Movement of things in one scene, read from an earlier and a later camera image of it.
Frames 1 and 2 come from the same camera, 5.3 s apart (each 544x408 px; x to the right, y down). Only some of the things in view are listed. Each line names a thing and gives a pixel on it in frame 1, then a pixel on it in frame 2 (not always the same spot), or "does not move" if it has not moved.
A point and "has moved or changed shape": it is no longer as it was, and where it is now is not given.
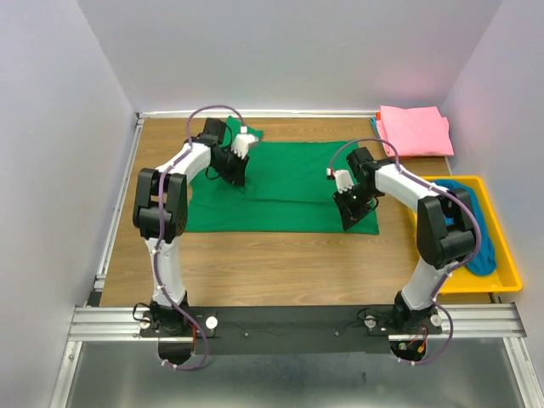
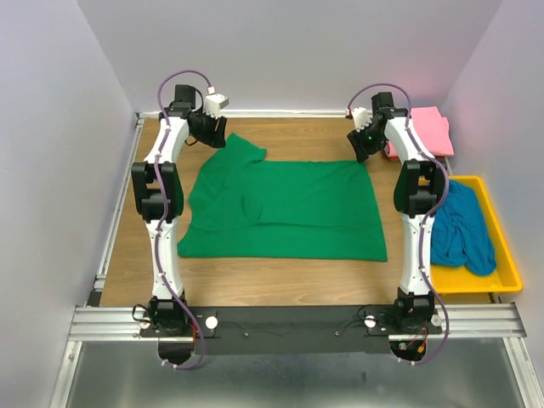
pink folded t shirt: (415, 132) does not move
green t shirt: (286, 191) has moved or changed shape
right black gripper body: (354, 202) -> (369, 141)
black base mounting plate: (287, 330) does not move
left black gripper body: (229, 165) -> (204, 132)
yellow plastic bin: (506, 276) does not move
